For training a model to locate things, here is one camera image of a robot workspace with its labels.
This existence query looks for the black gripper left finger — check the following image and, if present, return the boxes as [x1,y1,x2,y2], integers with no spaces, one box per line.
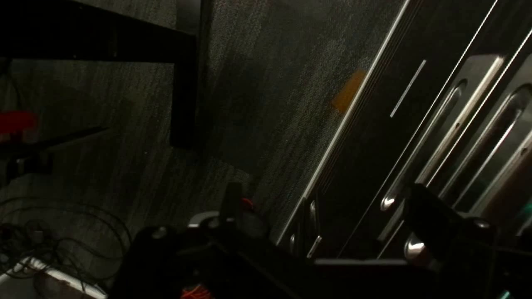
[110,181,245,299]

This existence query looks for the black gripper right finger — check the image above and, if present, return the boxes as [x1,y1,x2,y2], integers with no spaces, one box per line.
[405,184,532,299]

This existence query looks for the small red box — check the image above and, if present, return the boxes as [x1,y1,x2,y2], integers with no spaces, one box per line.
[0,110,41,138]

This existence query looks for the black floor cable tangle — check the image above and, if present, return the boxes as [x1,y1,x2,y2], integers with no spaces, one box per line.
[0,198,135,289]

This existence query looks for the black metal desk frame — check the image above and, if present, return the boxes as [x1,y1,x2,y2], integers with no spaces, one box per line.
[0,0,215,148]

